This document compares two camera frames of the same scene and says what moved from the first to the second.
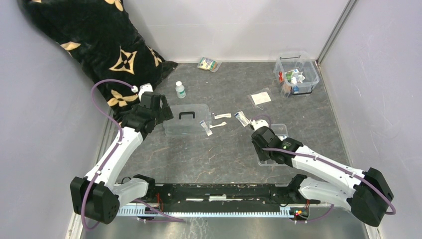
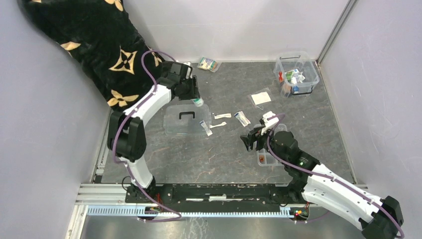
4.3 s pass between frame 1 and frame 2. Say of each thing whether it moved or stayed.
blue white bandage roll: stayed
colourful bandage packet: stayed
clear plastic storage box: stayed
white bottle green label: moved
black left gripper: moved
